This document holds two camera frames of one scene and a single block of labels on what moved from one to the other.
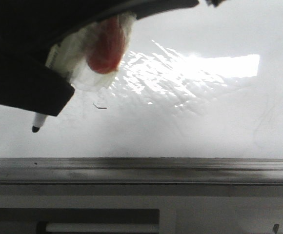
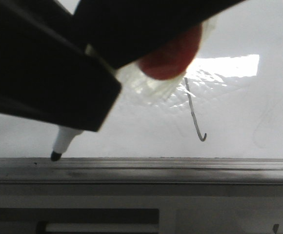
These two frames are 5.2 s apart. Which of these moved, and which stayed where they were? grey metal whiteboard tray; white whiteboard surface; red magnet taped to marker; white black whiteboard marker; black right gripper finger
Moved: white black whiteboard marker; black right gripper finger; red magnet taped to marker
Stayed: grey metal whiteboard tray; white whiteboard surface
